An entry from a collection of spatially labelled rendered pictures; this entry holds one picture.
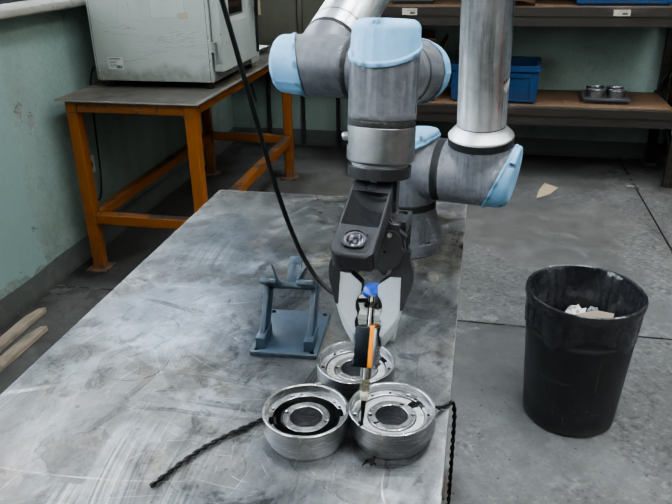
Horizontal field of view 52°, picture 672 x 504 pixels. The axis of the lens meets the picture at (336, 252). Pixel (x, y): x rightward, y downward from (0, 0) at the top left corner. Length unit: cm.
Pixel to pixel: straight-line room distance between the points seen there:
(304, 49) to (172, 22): 218
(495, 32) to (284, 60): 41
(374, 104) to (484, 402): 167
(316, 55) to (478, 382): 168
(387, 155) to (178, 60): 237
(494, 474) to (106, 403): 131
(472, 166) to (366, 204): 51
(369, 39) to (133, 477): 55
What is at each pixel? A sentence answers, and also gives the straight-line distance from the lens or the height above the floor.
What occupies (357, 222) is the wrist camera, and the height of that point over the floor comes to 109.
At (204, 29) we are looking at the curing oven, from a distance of 299.
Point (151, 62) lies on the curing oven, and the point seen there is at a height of 89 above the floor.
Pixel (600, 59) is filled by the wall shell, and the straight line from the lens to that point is 481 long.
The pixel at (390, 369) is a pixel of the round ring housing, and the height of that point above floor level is 84.
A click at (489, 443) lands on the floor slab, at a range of 214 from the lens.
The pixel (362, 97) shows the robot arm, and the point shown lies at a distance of 73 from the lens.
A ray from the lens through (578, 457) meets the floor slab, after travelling 216.
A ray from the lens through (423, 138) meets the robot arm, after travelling 126.
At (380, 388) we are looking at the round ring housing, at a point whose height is 83.
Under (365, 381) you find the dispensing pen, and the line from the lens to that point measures 81.
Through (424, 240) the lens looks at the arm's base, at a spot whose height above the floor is 83.
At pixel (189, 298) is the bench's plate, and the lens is 120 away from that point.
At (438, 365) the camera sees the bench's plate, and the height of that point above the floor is 80.
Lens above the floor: 136
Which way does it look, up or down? 25 degrees down
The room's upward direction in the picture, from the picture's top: 1 degrees counter-clockwise
